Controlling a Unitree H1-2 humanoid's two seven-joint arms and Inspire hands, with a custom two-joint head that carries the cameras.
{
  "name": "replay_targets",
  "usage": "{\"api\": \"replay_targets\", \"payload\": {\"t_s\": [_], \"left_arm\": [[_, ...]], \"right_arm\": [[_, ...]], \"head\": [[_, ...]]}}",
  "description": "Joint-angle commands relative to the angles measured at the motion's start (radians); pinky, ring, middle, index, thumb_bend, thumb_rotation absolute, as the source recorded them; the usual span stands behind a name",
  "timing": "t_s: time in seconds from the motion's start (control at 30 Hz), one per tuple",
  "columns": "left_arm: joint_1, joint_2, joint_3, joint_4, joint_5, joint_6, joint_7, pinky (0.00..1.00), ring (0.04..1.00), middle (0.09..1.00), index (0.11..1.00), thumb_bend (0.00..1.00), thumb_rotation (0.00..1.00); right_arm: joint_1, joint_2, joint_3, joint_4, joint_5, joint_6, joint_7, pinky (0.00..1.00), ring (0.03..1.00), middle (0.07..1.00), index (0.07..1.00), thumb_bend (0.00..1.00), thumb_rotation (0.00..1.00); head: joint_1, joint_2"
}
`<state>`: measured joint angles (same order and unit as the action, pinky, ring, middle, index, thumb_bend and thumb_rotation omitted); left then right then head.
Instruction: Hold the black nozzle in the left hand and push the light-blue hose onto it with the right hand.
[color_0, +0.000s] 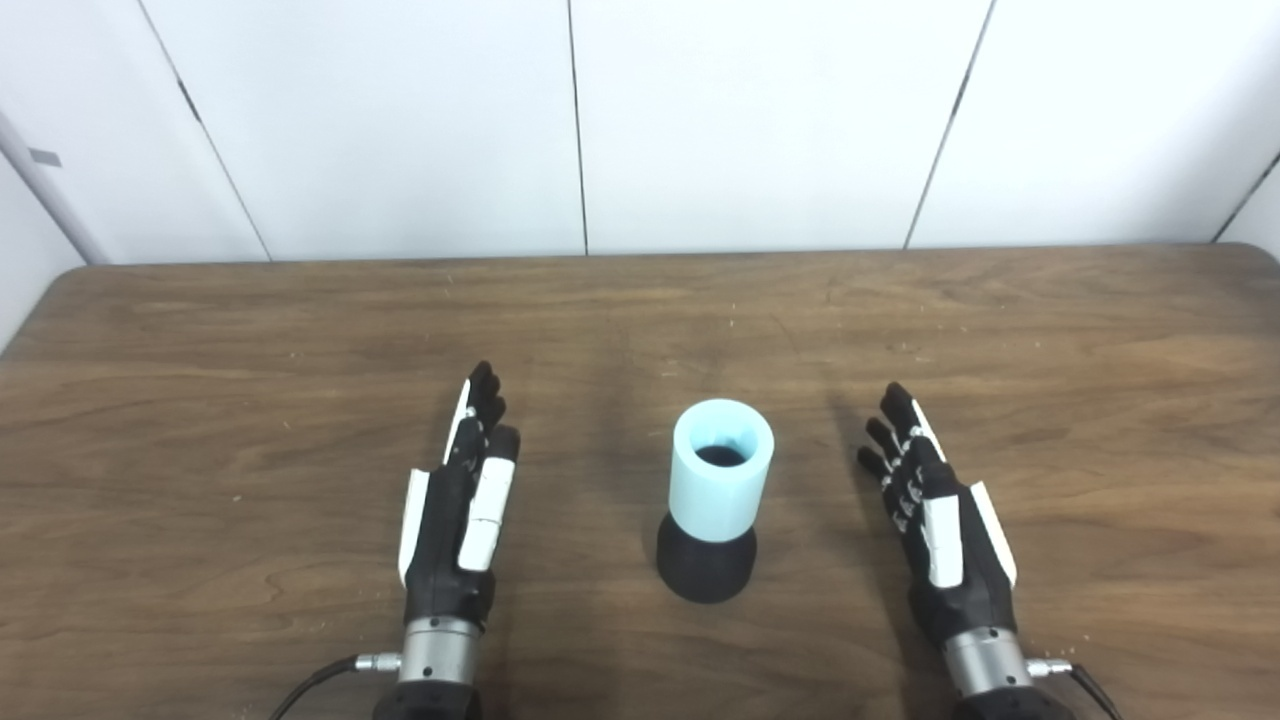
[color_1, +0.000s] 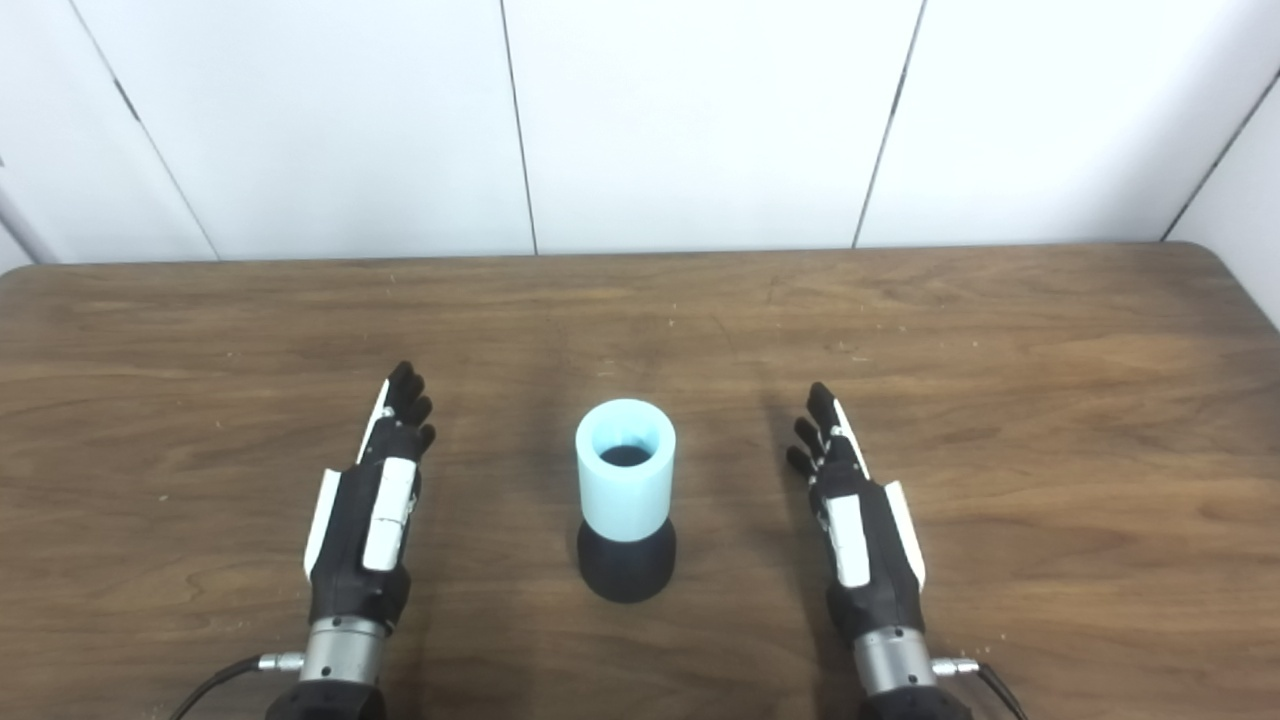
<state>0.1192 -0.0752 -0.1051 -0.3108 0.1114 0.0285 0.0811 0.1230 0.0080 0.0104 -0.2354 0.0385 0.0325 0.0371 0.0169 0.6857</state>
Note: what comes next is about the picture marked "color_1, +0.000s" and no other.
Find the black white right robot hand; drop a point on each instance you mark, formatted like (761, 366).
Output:
(885, 590)

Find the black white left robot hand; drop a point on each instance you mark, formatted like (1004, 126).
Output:
(350, 560)

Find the black nozzle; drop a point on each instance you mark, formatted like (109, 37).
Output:
(625, 570)

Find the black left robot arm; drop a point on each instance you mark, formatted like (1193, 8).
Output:
(340, 660)

